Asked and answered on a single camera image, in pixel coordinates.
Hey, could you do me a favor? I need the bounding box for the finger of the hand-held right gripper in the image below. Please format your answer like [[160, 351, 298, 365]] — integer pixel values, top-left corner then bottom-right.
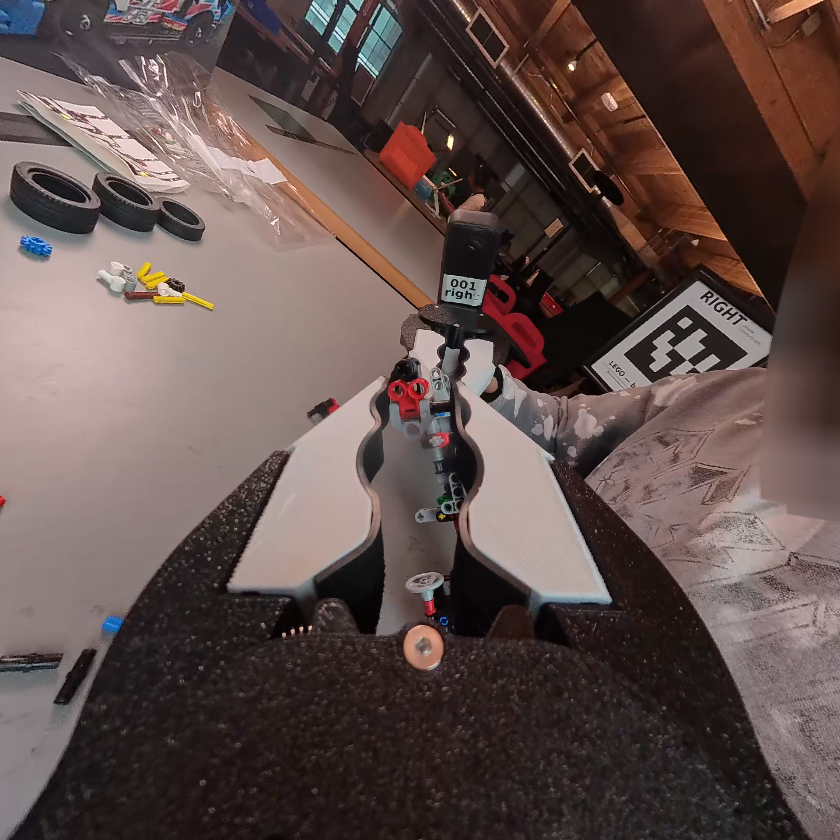
[[458, 335, 499, 396], [412, 327, 455, 379]]

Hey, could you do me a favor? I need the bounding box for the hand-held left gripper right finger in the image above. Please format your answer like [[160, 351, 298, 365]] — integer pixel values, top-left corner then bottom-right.
[[455, 385, 614, 606]]

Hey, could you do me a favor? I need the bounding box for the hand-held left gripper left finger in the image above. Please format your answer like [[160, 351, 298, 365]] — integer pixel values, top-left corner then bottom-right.
[[228, 375, 389, 596]]

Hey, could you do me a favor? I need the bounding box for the toy brick car chassis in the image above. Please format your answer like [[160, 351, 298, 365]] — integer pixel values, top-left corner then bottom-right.
[[387, 357, 470, 621]]

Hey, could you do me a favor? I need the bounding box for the person's right forearm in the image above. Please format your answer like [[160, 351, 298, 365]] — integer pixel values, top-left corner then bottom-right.
[[482, 367, 592, 460]]

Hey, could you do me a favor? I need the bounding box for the grey desk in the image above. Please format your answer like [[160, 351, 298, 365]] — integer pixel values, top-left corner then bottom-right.
[[0, 56, 434, 788]]

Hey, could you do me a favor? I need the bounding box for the adjoining grey table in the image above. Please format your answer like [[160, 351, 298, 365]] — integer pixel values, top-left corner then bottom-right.
[[210, 66, 460, 250]]

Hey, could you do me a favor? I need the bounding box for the person's grey printed sweatshirt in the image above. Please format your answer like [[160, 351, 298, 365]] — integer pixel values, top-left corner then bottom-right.
[[577, 367, 840, 840]]

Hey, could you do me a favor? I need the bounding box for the black framed marker sign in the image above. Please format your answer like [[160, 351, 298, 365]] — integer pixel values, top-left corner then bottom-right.
[[583, 266, 775, 395]]

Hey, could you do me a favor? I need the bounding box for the pile of yellow white toy parts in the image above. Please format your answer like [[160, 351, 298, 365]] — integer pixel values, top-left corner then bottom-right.
[[97, 261, 215, 311]]

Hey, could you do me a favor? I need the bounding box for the clear plastic bag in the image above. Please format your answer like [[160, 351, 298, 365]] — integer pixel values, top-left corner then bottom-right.
[[56, 52, 336, 250]]

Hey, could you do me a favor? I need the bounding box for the printed toy car box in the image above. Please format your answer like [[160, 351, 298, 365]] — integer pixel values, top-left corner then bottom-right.
[[0, 0, 237, 70]]

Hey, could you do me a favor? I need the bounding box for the white printed leaflet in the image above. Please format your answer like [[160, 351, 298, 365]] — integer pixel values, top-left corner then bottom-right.
[[16, 91, 191, 194]]

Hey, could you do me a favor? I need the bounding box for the silver ventilation duct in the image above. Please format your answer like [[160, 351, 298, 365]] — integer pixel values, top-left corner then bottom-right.
[[453, 0, 592, 178]]

